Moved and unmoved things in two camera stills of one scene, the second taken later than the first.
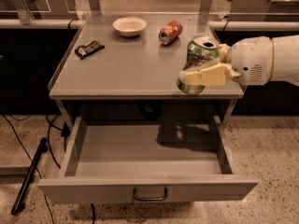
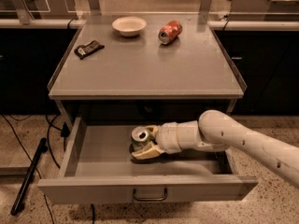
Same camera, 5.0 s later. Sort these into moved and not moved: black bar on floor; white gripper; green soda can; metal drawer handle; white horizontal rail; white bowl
Moved: green soda can; white gripper
Not moved: metal drawer handle; white horizontal rail; white bowl; black bar on floor
